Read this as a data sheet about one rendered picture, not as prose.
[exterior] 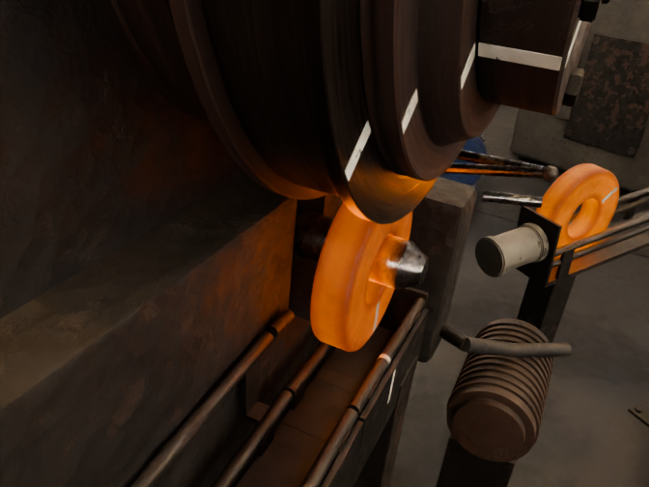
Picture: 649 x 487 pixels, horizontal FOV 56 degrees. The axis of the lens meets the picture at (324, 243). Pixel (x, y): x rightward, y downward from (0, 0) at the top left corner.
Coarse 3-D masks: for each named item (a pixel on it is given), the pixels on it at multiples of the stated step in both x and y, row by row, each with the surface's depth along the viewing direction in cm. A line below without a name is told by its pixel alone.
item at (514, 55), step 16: (576, 32) 31; (480, 48) 32; (496, 48) 32; (512, 48) 31; (528, 64) 32; (544, 64) 32; (560, 64) 31; (464, 80) 32; (416, 96) 32; (368, 128) 32; (352, 160) 31
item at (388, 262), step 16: (304, 224) 54; (320, 224) 53; (304, 240) 53; (320, 240) 53; (384, 240) 52; (400, 240) 52; (304, 256) 54; (384, 256) 51; (400, 256) 51; (416, 256) 51; (384, 272) 51; (400, 272) 51; (416, 272) 51; (400, 288) 52
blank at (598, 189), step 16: (560, 176) 89; (576, 176) 88; (592, 176) 88; (608, 176) 90; (560, 192) 87; (576, 192) 88; (592, 192) 90; (608, 192) 92; (544, 208) 89; (560, 208) 87; (576, 208) 90; (592, 208) 94; (608, 208) 94; (560, 224) 89; (576, 224) 96; (592, 224) 94; (560, 240) 91; (576, 240) 94
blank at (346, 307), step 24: (336, 216) 48; (408, 216) 57; (336, 240) 47; (360, 240) 47; (336, 264) 47; (360, 264) 47; (312, 288) 48; (336, 288) 47; (360, 288) 49; (384, 288) 57; (312, 312) 49; (336, 312) 48; (360, 312) 51; (336, 336) 50; (360, 336) 54
